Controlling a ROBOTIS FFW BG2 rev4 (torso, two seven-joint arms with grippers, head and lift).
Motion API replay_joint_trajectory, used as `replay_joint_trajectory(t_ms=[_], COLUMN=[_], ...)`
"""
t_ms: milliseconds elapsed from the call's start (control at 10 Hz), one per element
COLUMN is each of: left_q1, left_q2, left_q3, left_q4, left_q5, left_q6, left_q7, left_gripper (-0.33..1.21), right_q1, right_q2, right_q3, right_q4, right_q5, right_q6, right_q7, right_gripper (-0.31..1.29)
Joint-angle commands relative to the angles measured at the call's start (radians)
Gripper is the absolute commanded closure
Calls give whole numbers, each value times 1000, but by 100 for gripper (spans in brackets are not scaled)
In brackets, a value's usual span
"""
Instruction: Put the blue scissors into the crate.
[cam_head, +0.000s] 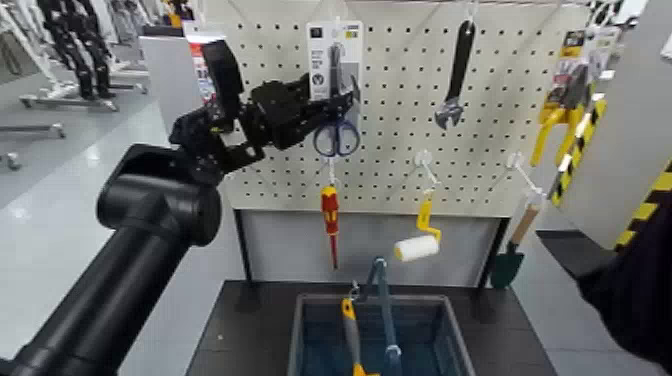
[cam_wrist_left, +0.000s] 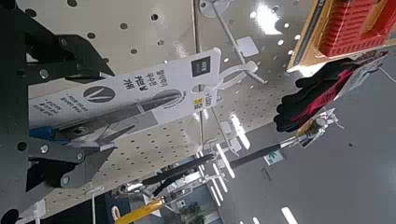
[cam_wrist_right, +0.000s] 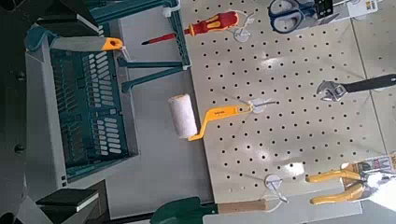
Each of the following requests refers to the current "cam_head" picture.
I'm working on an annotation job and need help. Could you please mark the yellow handled pliers in package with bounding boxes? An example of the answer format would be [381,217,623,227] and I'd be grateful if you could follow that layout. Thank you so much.
[529,29,605,169]

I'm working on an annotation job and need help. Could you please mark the grey panel with hazard tape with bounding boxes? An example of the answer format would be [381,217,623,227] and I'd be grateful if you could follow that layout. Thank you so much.
[545,0,672,251]

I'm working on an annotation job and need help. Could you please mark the black humanoid robot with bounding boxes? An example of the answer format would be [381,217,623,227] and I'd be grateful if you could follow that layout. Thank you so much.
[36,0,118,101]

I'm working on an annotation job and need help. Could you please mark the white pegboard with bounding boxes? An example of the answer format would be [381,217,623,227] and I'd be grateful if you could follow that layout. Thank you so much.
[201,0,592,218]

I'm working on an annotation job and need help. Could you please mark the grey wheeled base frame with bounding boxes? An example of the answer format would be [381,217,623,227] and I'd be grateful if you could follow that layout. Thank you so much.
[19,82,149,114]

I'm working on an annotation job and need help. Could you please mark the red white sealant tube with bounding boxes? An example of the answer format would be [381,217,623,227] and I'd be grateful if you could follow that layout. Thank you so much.
[184,30,228,105]

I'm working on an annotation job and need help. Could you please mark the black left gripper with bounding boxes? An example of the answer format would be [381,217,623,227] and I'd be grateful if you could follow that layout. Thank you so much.
[249,74,360,152]

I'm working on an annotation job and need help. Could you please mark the yellow grey handled tool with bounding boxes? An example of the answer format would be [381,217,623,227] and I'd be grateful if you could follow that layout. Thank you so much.
[341,283,380,376]

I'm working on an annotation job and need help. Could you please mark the green trowel wooden handle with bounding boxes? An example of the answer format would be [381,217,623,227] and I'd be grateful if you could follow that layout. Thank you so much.
[490,203,542,290]

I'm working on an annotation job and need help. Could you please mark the grey partition panel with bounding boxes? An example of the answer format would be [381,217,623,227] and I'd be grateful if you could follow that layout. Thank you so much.
[117,35,248,376]

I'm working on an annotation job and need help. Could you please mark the blue handled tool in bin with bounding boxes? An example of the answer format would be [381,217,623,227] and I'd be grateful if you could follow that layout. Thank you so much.
[362,256,404,376]

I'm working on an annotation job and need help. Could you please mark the white packaged tool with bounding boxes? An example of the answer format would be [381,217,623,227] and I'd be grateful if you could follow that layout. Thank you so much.
[585,25,625,85]

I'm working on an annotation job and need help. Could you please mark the grey plastic crate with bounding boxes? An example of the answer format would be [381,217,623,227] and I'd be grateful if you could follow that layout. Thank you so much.
[287,292,477,376]

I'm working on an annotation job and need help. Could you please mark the grey metal back panel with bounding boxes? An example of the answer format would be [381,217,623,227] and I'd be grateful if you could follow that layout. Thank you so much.
[235,209,509,289]

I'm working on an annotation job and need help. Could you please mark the blue scissors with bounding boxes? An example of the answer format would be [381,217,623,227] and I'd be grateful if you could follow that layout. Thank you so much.
[305,20,365,159]

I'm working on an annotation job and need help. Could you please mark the red yellow screwdriver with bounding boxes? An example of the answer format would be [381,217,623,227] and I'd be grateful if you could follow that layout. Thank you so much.
[320,185,340,270]

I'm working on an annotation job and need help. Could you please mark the black handled adjustable wrench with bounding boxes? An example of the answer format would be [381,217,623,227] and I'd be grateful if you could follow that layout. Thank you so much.
[433,19,478,131]

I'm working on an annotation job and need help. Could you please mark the white robot on stand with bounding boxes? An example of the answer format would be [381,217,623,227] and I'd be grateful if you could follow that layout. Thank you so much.
[0,0,80,101]

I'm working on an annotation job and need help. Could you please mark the yellow handled paint roller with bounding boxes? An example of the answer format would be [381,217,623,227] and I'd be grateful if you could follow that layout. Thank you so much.
[393,189,443,263]

